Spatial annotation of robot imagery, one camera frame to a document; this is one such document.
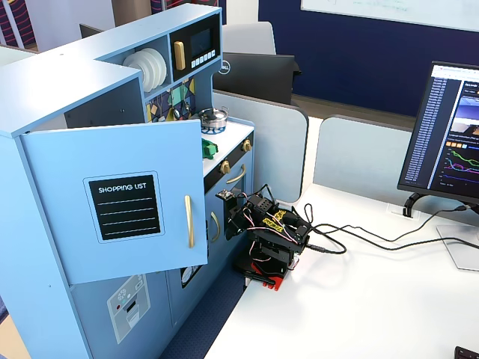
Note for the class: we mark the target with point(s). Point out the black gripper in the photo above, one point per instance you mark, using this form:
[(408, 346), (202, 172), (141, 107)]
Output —
[(233, 224)]

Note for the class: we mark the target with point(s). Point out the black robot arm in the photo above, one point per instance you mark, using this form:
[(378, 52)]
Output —
[(284, 224)]

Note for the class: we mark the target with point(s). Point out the green toy recipient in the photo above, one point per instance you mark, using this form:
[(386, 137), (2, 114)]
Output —
[(209, 149)]

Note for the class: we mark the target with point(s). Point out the silver pot lid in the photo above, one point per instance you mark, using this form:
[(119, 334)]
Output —
[(213, 112)]

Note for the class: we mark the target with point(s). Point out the gold stove knob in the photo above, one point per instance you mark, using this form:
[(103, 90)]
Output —
[(246, 145), (225, 167)]

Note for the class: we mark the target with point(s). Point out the red table clamp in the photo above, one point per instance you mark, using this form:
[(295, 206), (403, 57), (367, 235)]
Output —
[(275, 282)]

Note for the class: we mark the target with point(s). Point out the tall grey desk partition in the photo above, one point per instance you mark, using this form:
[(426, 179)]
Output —
[(277, 149)]

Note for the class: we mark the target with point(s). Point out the blue stove burner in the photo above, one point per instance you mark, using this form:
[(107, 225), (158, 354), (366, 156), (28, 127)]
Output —
[(215, 131)]

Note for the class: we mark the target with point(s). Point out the silver toy pot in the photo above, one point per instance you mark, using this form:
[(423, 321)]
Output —
[(215, 122)]

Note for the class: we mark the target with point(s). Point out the low grey desk partition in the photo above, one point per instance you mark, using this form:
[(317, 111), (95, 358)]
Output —
[(359, 153)]

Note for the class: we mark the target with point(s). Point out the black Dell monitor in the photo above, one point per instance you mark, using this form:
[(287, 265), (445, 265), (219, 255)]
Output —
[(258, 76)]

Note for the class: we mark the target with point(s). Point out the white toy plate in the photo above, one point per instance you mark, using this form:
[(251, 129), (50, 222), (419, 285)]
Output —
[(164, 71), (132, 61), (157, 75)]

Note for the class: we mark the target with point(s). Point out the stack of white plates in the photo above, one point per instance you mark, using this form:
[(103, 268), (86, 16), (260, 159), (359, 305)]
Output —
[(150, 76)]

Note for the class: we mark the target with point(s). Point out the blue shopping list cabinet door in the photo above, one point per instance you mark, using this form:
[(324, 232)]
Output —
[(56, 224)]

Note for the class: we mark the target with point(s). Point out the grey office chair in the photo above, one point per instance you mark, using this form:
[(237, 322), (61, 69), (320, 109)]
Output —
[(249, 37)]

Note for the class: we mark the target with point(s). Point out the blue toy kitchen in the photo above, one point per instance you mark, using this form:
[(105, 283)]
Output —
[(37, 318)]

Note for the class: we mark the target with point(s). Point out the silver monitor stand base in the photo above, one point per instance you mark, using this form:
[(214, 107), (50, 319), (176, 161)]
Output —
[(462, 247)]

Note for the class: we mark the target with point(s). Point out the lit computer monitor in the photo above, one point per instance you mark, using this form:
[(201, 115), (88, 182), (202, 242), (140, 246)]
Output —
[(449, 123)]

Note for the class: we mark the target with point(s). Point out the dark background monitor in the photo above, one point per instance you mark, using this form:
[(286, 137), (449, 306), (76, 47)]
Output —
[(88, 30)]

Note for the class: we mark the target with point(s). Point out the black keyboard corner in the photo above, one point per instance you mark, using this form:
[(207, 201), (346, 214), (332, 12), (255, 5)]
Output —
[(467, 353)]

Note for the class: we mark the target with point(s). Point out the whiteboard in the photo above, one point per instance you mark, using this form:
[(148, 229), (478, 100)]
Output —
[(393, 9)]

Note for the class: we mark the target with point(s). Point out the small wrist camera board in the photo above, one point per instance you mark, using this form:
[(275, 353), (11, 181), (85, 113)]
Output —
[(224, 194)]

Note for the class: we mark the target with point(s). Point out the black curved bracket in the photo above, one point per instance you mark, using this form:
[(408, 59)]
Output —
[(409, 203)]

